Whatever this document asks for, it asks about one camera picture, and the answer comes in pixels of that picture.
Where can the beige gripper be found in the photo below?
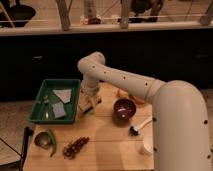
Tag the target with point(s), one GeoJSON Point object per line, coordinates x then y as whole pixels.
{"type": "Point", "coordinates": [85, 99]}

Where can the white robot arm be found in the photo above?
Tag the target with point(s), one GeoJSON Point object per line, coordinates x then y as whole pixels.
{"type": "Point", "coordinates": [181, 140]}

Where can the white plastic cup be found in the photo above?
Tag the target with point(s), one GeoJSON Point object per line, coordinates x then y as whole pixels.
{"type": "Point", "coordinates": [146, 147]}

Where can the orange fruit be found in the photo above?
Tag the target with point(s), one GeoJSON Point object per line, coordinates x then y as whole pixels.
{"type": "Point", "coordinates": [121, 93]}

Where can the grey sponge piece lower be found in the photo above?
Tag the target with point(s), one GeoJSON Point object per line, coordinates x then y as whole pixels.
{"type": "Point", "coordinates": [58, 110]}

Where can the small metal object in tray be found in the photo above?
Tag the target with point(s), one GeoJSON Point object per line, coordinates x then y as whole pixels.
{"type": "Point", "coordinates": [46, 100]}

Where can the orange bowl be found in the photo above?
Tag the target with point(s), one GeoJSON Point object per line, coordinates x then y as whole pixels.
{"type": "Point", "coordinates": [137, 100]}

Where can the green plastic tray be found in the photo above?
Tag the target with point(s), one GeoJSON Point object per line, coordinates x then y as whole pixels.
{"type": "Point", "coordinates": [43, 114]}

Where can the black white brush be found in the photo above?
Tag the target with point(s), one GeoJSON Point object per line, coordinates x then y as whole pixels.
{"type": "Point", "coordinates": [134, 130]}

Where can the brown grape bunch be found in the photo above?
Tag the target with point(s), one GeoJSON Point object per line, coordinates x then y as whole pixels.
{"type": "Point", "coordinates": [73, 148]}

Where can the small metal bowl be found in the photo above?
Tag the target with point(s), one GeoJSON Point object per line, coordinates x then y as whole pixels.
{"type": "Point", "coordinates": [43, 140]}

